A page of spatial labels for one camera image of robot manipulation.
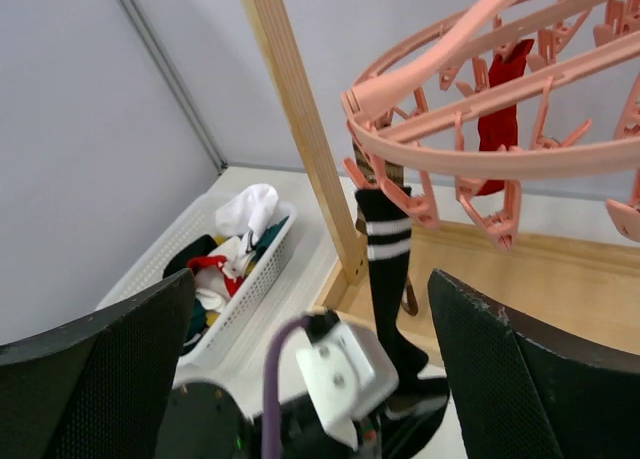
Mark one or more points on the aluminium frame post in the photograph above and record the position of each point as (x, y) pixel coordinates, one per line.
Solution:
(143, 27)

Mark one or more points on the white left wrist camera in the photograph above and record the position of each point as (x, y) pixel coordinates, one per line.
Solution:
(348, 376)

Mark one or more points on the dark green sock upper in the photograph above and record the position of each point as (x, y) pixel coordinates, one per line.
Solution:
(268, 237)

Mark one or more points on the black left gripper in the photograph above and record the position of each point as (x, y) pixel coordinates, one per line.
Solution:
(204, 421)

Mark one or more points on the red Christmas sock front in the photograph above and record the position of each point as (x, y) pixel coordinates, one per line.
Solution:
(216, 275)

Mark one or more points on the pink round clip hanger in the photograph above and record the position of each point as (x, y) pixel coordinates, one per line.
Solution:
(413, 113)

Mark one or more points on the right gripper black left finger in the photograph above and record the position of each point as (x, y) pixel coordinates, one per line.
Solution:
(98, 386)

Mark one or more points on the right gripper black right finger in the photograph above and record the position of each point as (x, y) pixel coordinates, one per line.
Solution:
(523, 388)

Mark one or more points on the black striped sock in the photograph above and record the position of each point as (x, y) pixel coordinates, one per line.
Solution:
(388, 231)

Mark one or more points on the white sock with black stripes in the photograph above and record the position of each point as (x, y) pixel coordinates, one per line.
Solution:
(247, 215)

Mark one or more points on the red sock rear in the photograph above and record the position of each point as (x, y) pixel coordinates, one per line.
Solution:
(500, 128)

